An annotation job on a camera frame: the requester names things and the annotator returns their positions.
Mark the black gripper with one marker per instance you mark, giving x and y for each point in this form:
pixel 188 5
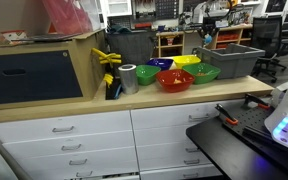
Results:
pixel 209 28

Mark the blue and white plush toy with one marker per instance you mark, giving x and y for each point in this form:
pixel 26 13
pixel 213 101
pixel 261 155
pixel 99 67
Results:
pixel 207 39

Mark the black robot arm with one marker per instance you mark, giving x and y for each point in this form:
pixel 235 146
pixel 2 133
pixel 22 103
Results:
pixel 209 14

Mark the yellow plastic bowl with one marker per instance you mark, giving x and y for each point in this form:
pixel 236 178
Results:
pixel 183 60

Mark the green bowl on right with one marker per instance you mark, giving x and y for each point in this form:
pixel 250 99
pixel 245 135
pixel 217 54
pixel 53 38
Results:
pixel 203 72

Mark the green bowl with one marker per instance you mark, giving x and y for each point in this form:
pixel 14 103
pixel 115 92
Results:
pixel 146 74
pixel 203 72

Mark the blue plastic bowl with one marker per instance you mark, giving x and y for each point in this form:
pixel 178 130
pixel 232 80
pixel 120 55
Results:
pixel 163 63

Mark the red plastic bowl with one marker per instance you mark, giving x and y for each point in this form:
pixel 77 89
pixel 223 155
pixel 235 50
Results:
pixel 175 80

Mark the green bowl on left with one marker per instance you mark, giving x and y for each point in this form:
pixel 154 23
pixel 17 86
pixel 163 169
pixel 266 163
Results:
pixel 146 74

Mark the wooden shelf unit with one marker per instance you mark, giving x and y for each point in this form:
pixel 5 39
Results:
pixel 183 42

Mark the grey plastic bin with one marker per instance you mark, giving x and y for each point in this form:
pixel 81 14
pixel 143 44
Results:
pixel 234 61

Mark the black office chair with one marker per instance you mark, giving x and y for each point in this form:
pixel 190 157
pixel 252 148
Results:
pixel 266 35

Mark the dark grey fabric bin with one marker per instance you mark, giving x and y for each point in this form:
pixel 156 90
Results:
pixel 135 48

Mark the black orange clamp right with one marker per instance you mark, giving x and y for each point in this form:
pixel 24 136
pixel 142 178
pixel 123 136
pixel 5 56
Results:
pixel 260 103

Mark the black orange clamp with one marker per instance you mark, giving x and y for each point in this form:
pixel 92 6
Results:
pixel 228 118
pixel 260 103

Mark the silver metal cylinder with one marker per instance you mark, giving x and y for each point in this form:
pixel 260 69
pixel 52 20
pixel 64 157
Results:
pixel 128 78

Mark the black orange clamp left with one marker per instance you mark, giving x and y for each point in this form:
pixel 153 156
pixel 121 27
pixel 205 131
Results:
pixel 228 118

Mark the yellow clamps on black stand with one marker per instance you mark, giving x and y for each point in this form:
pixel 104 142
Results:
pixel 113 83

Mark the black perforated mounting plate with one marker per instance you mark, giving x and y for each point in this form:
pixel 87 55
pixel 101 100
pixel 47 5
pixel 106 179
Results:
pixel 250 127

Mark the white drawer cabinet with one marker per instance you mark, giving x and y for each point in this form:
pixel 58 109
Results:
pixel 142 144

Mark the black side table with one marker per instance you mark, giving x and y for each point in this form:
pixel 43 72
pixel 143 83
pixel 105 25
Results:
pixel 232 157

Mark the red transparent plastic sheet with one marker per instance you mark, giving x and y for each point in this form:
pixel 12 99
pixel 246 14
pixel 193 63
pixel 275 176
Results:
pixel 73 16

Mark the wooden box with dark panel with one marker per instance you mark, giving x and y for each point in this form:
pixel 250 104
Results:
pixel 44 73

